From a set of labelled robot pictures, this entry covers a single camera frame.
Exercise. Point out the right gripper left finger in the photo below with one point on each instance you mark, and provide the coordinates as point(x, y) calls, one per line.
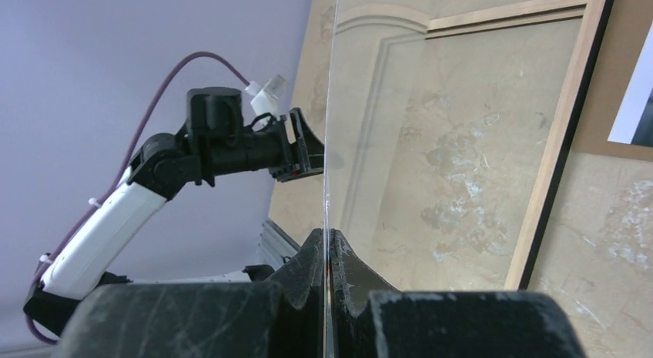
point(281, 316)

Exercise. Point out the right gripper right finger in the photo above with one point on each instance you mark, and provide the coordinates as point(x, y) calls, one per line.
point(371, 318)

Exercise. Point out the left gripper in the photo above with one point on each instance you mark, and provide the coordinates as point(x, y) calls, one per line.
point(268, 148)

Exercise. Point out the black wooden picture frame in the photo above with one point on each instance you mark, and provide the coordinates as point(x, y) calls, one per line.
point(448, 125)

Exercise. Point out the clear acrylic sheet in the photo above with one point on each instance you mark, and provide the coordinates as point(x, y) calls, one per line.
point(446, 126)

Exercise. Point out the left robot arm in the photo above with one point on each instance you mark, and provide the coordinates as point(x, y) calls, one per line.
point(154, 176)

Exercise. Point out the printed photo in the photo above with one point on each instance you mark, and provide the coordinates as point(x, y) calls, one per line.
point(633, 122)

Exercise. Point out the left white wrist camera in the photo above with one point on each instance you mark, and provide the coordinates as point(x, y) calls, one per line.
point(264, 98)

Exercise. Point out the aluminium rail front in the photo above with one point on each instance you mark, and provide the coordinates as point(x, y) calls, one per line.
point(275, 247)

